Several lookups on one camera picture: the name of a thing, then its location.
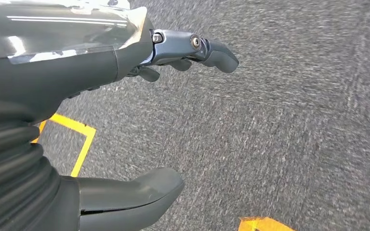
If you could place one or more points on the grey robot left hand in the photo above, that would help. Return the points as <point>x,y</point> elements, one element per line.
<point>60,73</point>

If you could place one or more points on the yellow floor tape square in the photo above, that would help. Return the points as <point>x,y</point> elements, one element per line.
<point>76,127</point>

